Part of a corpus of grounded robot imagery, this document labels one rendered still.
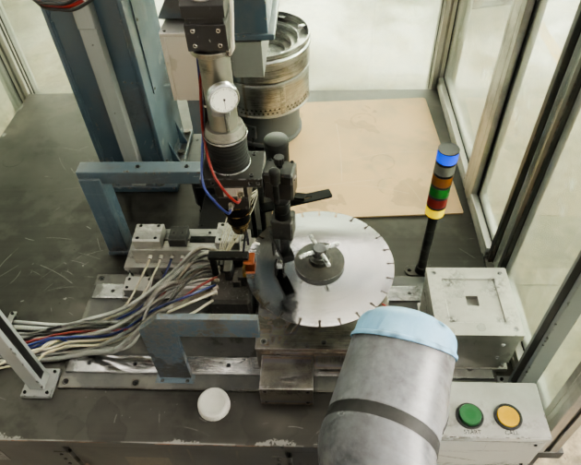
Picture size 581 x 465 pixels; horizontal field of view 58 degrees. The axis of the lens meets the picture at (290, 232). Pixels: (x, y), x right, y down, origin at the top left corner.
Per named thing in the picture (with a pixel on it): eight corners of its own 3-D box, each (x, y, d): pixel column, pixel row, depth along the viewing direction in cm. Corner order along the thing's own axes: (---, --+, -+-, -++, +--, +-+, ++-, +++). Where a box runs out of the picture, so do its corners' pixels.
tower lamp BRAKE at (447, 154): (455, 153, 114) (457, 142, 112) (458, 166, 111) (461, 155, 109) (433, 153, 115) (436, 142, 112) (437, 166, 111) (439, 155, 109)
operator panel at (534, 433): (515, 415, 113) (536, 382, 102) (528, 469, 106) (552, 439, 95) (383, 412, 115) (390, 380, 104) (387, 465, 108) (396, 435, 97)
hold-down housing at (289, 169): (299, 227, 109) (297, 149, 94) (295, 244, 106) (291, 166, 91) (272, 224, 110) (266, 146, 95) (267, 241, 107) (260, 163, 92)
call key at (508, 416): (514, 410, 101) (516, 405, 99) (519, 431, 98) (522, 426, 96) (492, 410, 101) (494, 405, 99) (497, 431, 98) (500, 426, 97)
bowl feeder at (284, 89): (312, 104, 196) (311, 7, 169) (311, 158, 175) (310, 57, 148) (229, 105, 197) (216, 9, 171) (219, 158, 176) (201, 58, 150)
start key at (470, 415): (477, 408, 100) (479, 403, 99) (481, 429, 98) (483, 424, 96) (456, 408, 101) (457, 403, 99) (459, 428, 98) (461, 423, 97)
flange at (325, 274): (354, 261, 118) (355, 254, 116) (322, 292, 113) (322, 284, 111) (316, 237, 123) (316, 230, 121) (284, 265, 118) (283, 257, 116)
